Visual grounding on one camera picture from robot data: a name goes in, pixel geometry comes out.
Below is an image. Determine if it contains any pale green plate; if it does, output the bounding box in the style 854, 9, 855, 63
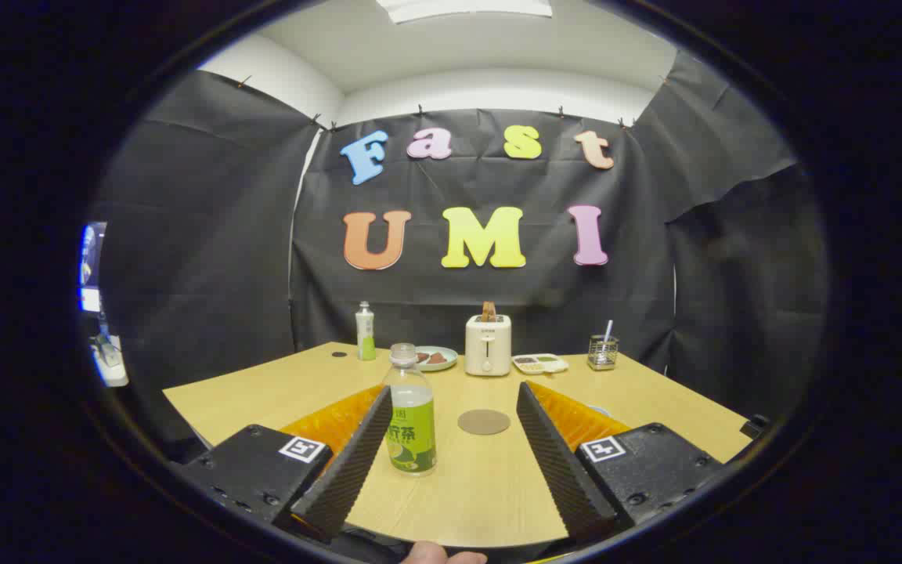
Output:
415, 346, 460, 372

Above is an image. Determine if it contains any black backdrop cloth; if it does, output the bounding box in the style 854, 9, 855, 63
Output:
95, 51, 832, 463

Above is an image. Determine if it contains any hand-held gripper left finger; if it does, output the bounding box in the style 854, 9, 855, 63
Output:
173, 384, 394, 543

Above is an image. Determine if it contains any small white green bottle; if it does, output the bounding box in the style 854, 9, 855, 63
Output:
355, 302, 377, 361

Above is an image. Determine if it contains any wire mesh utensil holder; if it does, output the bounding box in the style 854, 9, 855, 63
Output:
587, 335, 619, 371

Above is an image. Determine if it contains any computer monitor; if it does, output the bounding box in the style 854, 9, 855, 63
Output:
78, 222, 108, 314

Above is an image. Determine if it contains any round brown coaster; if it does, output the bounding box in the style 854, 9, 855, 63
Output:
457, 409, 511, 436

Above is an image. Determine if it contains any white divided tray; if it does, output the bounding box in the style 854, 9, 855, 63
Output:
512, 353, 569, 374

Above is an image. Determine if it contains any green label juice bottle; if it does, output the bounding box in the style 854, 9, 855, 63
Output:
383, 342, 438, 477

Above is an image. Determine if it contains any white device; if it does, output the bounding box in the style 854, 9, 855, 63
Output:
91, 335, 130, 388

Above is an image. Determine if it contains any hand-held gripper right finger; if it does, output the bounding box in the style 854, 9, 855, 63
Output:
515, 381, 727, 544

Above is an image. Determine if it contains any white toaster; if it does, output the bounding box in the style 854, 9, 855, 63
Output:
464, 314, 513, 377

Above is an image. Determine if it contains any wooden table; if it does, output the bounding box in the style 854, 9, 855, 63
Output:
163, 342, 753, 549

